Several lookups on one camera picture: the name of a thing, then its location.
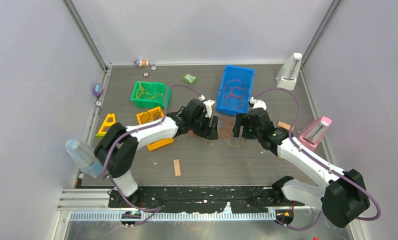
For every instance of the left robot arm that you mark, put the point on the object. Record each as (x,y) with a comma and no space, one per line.
(117,149)

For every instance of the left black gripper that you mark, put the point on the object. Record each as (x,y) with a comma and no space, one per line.
(204,133)

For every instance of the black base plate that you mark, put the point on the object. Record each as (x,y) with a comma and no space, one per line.
(208,199)

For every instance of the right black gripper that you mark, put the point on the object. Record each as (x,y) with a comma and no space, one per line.
(242,120)

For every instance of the small pink wooden block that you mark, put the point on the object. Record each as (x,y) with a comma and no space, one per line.
(283,125)

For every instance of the green plastic bin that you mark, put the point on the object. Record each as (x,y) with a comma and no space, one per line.
(150,95)

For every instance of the blue plastic bin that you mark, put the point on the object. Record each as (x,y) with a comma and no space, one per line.
(235,90)

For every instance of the orange plastic bin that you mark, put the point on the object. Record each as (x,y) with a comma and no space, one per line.
(151,115)

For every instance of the purple round toy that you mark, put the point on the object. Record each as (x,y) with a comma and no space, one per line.
(98,90)

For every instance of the green number tile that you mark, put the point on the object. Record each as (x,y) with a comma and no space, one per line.
(190,79)

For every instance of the pink metronome box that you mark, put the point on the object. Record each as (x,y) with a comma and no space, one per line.
(313,133)

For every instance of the clear plastic bottle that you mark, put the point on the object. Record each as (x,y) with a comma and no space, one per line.
(83,156)

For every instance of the small toy figure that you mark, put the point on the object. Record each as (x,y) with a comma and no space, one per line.
(141,63)

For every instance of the white metronome box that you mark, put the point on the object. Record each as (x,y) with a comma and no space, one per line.
(289,72)

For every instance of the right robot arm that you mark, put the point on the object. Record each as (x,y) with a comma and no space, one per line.
(338,194)

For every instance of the yellow triangle block left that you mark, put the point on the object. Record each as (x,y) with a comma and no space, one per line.
(109,120)

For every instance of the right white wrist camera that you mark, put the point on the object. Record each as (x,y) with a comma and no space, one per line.
(257,103)

